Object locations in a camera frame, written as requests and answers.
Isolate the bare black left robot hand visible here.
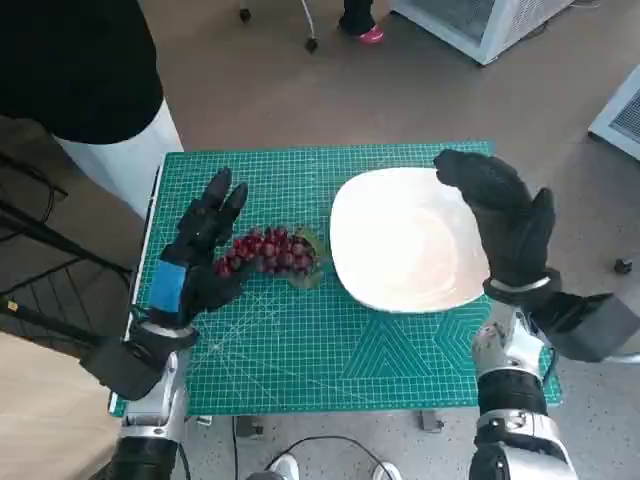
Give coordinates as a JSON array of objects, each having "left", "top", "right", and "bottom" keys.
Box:
[{"left": 147, "top": 167, "right": 256, "bottom": 331}]

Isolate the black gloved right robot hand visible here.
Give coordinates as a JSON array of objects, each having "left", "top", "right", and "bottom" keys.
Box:
[{"left": 432, "top": 148, "right": 557, "bottom": 290}]

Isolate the red toy grape bunch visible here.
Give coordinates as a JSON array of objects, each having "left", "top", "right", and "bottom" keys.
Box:
[{"left": 213, "top": 225, "right": 326, "bottom": 290}]

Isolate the white square plate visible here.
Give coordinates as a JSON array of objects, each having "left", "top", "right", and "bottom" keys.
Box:
[{"left": 328, "top": 167, "right": 492, "bottom": 314}]

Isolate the green cutting mat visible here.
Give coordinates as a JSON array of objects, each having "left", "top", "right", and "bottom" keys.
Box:
[{"left": 112, "top": 139, "right": 564, "bottom": 417}]

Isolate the white mesh cabinet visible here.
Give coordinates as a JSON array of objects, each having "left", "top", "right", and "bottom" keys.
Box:
[
  {"left": 389, "top": 0, "right": 576, "bottom": 66},
  {"left": 587, "top": 64, "right": 640, "bottom": 164}
]

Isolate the black metal stand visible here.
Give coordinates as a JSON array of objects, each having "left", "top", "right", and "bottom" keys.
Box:
[{"left": 0, "top": 114, "right": 137, "bottom": 362}]

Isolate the standing person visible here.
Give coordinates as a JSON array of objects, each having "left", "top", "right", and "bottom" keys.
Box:
[{"left": 0, "top": 0, "right": 184, "bottom": 221}]

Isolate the office chair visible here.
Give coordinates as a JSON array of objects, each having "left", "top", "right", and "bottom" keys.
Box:
[{"left": 237, "top": 0, "right": 321, "bottom": 55}]

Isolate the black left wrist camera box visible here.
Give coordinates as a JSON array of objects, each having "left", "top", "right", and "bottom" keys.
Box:
[{"left": 79, "top": 333, "right": 167, "bottom": 402}]

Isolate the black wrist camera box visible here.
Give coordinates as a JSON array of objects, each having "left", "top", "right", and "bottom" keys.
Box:
[
  {"left": 79, "top": 333, "right": 167, "bottom": 402},
  {"left": 529, "top": 292, "right": 640, "bottom": 364}
]

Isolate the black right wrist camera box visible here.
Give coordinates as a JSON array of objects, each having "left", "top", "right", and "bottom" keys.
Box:
[{"left": 529, "top": 292, "right": 640, "bottom": 364}]

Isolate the grey table bracket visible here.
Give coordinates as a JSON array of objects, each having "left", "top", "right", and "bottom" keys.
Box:
[
  {"left": 235, "top": 415, "right": 265, "bottom": 441},
  {"left": 418, "top": 409, "right": 445, "bottom": 432}
]

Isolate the black floor cable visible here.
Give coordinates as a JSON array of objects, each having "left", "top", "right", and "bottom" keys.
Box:
[
  {"left": 230, "top": 415, "right": 241, "bottom": 480},
  {"left": 262, "top": 434, "right": 400, "bottom": 480}
]

